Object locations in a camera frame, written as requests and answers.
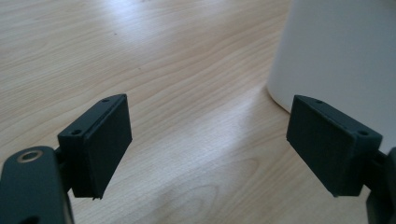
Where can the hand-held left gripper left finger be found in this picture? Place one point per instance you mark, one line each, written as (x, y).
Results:
(99, 146)

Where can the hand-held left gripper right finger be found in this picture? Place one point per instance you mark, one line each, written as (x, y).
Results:
(330, 146)

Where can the white trash bin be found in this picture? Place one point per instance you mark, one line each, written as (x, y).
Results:
(336, 46)

